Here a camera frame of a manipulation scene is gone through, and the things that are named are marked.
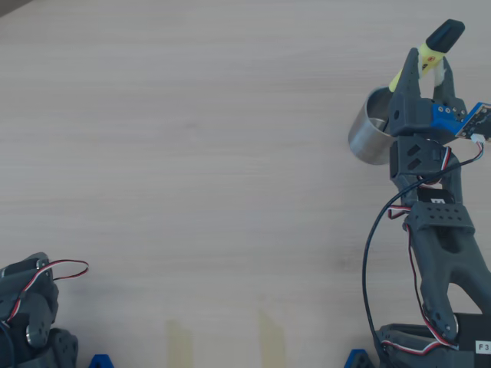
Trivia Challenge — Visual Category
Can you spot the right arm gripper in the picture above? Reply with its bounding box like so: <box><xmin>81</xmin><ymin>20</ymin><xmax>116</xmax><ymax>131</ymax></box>
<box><xmin>387</xmin><ymin>47</ymin><xmax>468</xmax><ymax>138</ymax></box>

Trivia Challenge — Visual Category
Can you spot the yellow highlighter black cap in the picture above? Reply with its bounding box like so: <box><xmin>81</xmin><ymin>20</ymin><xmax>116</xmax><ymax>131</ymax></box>
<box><xmin>387</xmin><ymin>19</ymin><xmax>466</xmax><ymax>94</ymax></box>

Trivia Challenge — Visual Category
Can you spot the silver metal cup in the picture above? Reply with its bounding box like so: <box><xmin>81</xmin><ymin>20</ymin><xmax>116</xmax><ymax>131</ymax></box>
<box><xmin>348</xmin><ymin>87</ymin><xmax>400</xmax><ymax>166</ymax></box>

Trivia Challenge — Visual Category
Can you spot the yellow masking tape strip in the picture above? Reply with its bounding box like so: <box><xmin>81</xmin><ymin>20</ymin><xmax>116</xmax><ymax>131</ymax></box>
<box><xmin>257</xmin><ymin>308</ymin><xmax>287</xmax><ymax>368</ymax></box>
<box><xmin>165</xmin><ymin>320</ymin><xmax>195</xmax><ymax>368</ymax></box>

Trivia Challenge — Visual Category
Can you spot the wrist camera board blue mount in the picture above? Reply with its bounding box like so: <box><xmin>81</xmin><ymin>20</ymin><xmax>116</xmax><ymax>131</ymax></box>
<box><xmin>430</xmin><ymin>101</ymin><xmax>491</xmax><ymax>146</ymax></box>

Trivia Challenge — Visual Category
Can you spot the blue right arm base plate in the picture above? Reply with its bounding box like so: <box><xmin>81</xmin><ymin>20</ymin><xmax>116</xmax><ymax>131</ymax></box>
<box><xmin>343</xmin><ymin>348</ymin><xmax>375</xmax><ymax>368</ymax></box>

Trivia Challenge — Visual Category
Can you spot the red white servo wire loop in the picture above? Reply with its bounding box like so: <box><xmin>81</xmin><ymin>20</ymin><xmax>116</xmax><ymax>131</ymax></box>
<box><xmin>0</xmin><ymin>259</ymin><xmax>90</xmax><ymax>323</ymax></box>

